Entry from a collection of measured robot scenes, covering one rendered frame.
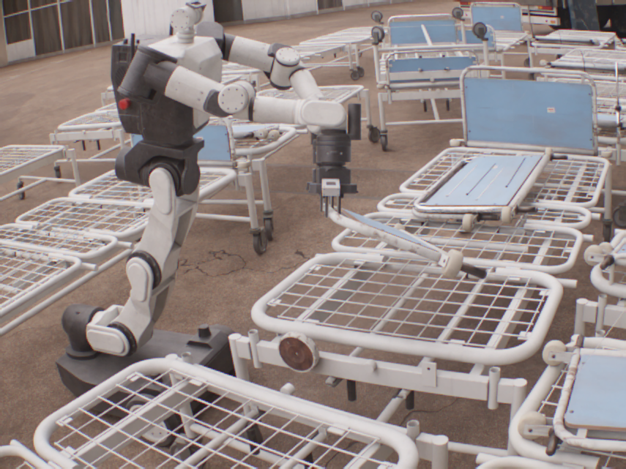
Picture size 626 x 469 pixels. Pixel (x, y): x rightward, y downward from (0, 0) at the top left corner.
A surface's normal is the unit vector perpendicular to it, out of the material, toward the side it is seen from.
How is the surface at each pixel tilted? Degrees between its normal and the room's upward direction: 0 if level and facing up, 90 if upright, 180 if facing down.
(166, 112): 102
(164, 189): 90
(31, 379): 0
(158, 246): 90
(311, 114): 73
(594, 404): 5
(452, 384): 90
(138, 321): 90
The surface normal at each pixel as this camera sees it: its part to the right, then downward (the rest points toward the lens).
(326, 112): -0.06, 0.07
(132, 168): -0.37, 0.36
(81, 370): -0.10, -0.93
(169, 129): -0.25, 0.55
